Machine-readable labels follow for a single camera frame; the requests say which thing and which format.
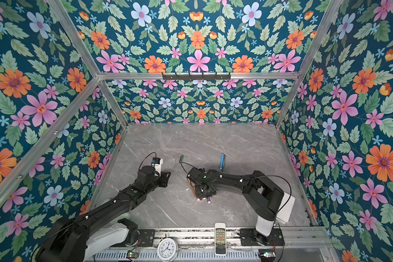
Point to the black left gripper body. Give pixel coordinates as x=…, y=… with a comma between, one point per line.
x=163, y=180

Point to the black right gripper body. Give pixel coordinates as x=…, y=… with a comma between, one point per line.
x=199, y=194

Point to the blue highlighter pen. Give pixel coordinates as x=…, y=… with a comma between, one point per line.
x=220, y=163

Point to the green fountain pen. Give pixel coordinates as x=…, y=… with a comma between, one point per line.
x=223, y=161

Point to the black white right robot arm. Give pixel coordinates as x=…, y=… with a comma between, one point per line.
x=268, y=200

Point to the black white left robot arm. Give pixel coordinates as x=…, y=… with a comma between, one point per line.
x=67, y=239

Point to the tan brown pen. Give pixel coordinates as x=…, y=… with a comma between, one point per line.
x=192, y=189

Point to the white remote control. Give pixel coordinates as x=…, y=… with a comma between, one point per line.
x=220, y=239

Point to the white analog clock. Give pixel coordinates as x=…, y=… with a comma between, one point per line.
x=167, y=250

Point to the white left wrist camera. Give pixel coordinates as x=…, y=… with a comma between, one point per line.
x=157, y=164

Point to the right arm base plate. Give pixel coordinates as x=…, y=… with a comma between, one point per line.
x=250, y=237

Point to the black hook rail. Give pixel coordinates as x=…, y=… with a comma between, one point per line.
x=196, y=76

